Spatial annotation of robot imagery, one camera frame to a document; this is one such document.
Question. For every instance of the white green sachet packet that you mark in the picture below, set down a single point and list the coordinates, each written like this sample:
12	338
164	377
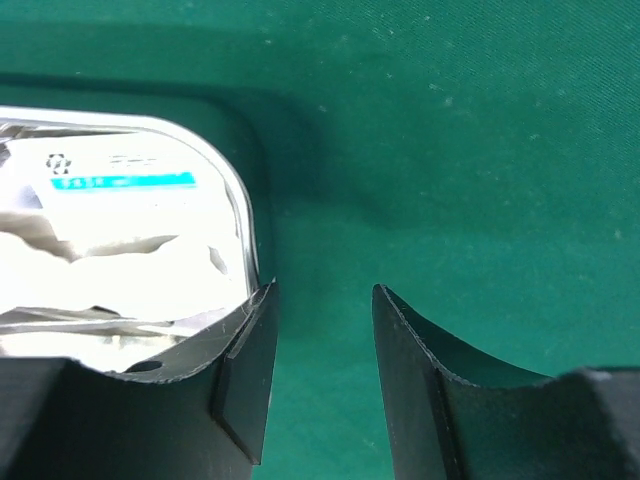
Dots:
99	189

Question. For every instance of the stainless steel tray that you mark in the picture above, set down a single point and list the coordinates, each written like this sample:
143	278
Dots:
97	337

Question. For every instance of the green surgical cloth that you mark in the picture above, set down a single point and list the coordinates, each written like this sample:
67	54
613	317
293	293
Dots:
480	158

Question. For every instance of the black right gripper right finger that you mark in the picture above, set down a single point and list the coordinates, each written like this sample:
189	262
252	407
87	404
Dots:
455	412

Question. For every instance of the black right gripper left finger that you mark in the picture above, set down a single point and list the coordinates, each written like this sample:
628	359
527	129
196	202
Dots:
195	411

